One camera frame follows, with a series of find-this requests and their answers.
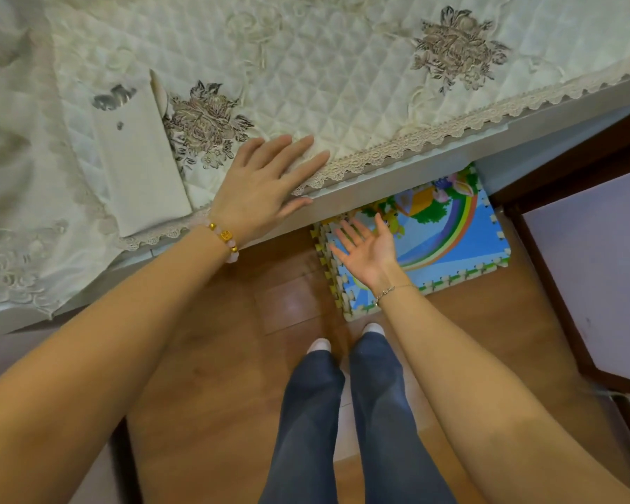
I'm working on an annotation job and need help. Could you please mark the person's left hand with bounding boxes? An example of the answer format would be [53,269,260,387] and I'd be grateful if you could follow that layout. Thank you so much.
[209,134,330,247]

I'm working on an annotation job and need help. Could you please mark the person's right hand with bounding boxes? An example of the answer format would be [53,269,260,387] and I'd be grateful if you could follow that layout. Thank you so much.
[329,213,409,292]

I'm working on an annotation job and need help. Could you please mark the person's left forearm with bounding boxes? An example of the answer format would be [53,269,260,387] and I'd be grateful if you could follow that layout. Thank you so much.
[0,226,241,504]

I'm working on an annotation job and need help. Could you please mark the person's right forearm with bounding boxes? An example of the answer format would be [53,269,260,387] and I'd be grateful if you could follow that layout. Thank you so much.
[376,284,630,504]

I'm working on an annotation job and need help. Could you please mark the white table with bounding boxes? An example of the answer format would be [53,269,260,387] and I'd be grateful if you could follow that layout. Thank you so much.
[0,68,630,342]

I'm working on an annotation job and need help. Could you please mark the cream quilted floral tablecloth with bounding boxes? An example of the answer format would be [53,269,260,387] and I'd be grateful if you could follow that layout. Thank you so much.
[42,0,630,252]

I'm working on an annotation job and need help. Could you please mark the stack of colourful foam mats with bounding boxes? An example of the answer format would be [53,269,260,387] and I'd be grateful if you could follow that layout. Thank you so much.
[310,162,512,323]

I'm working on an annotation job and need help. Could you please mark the folded white cloth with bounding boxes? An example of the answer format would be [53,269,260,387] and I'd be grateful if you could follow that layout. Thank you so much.
[86,69,195,238]

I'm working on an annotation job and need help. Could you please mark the blue denim trousers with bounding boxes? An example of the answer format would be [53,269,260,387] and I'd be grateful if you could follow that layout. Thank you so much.
[257,330,459,504]

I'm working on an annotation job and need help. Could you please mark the sheer white lace cloth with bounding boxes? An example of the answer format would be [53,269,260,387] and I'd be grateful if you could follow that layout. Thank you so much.
[0,0,129,319]

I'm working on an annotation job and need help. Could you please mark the dark-framed pale door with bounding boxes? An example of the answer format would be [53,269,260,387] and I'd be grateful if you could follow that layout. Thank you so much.
[487,102,630,400]

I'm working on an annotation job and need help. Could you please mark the thin silver chain bracelet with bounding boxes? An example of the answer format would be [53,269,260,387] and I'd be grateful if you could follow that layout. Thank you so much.
[374,283,417,308]

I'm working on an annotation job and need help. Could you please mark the pink and gold bead bracelet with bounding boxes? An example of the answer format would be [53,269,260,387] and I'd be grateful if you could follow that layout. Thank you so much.
[206,220,240,264]

